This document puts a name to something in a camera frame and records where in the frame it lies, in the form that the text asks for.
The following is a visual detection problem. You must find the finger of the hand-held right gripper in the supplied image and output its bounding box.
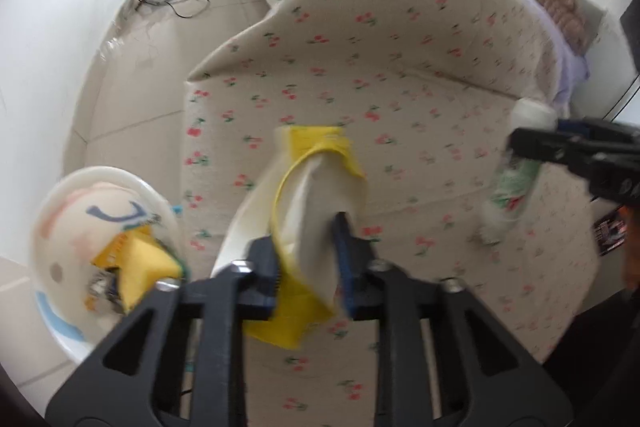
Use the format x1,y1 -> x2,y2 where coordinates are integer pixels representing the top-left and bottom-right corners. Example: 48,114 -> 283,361
556,117 -> 640,142
507,127 -> 640,204

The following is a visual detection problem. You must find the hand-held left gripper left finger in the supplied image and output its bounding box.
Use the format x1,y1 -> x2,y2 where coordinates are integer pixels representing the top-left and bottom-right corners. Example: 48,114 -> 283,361
45,235 -> 281,427

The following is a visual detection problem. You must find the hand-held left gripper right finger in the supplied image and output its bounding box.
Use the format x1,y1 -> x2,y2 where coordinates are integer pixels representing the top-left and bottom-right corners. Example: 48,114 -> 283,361
332,212 -> 574,427

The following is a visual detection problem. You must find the white bottle with green label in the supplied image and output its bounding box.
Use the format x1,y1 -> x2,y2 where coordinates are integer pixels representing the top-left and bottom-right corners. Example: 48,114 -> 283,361
479,99 -> 559,247

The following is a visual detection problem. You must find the white printed waste bin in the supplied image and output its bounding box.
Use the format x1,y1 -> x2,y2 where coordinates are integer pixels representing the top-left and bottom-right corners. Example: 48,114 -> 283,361
29,165 -> 189,354

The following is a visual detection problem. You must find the smartphone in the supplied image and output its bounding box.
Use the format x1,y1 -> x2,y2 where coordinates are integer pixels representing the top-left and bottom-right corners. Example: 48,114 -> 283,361
592,211 -> 629,256

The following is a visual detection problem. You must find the pink plush blanket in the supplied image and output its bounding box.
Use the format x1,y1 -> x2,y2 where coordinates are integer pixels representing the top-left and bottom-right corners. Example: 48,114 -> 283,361
519,0 -> 589,54

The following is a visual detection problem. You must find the yellow snack packet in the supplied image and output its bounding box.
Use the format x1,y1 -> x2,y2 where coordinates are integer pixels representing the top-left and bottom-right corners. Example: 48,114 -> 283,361
90,224 -> 189,314

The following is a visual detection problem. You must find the cherry print tablecloth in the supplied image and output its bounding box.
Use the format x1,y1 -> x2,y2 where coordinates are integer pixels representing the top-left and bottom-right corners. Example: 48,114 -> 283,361
180,0 -> 609,427

